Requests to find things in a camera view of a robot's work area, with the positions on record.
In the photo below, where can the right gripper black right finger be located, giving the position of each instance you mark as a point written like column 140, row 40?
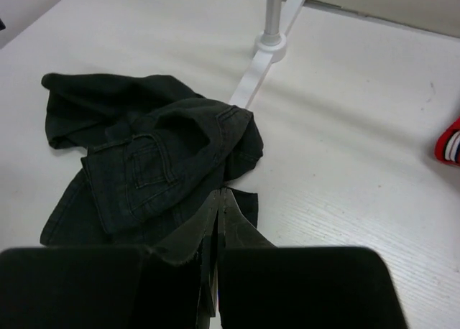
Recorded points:
column 239, row 243

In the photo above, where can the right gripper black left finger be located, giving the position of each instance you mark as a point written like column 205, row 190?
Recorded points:
column 179, row 287

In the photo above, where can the black denim trousers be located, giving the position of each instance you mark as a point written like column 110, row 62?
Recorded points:
column 155, row 150

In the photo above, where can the red shorts with stripes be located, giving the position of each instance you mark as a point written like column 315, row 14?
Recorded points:
column 447, row 146

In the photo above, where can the white clothes rack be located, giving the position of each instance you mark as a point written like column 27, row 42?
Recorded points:
column 270, row 46

